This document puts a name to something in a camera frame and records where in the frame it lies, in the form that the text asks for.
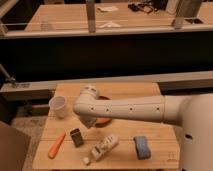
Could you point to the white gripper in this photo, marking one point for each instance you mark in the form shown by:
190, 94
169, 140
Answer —
88, 122

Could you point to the dark brown eraser block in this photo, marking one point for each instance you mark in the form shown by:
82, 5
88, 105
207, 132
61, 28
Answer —
77, 137

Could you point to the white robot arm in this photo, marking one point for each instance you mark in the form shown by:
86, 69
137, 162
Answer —
194, 113

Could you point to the orange bowl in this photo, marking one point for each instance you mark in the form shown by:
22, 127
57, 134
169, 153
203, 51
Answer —
102, 121

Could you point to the white tube bottle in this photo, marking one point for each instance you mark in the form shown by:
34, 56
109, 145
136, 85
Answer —
100, 149

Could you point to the white plastic cup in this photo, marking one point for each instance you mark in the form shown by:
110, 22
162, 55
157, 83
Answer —
58, 105

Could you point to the orange carrot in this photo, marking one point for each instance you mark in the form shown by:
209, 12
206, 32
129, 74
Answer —
56, 145

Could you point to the blue sponge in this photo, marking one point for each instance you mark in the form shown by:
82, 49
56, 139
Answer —
142, 148

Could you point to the brown cardboard box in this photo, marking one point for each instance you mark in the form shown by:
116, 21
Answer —
13, 148

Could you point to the white crumpled paper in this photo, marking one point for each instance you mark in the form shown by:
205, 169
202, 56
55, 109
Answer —
110, 24

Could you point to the clear water bottle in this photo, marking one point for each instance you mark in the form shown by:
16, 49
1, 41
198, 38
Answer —
45, 25

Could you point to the white paper on desk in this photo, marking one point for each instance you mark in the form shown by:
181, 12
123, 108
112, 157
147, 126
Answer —
107, 9

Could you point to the grey metal post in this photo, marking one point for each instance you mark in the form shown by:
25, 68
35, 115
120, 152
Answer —
90, 9
187, 11

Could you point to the grey metal post right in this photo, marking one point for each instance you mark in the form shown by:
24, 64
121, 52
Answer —
187, 11

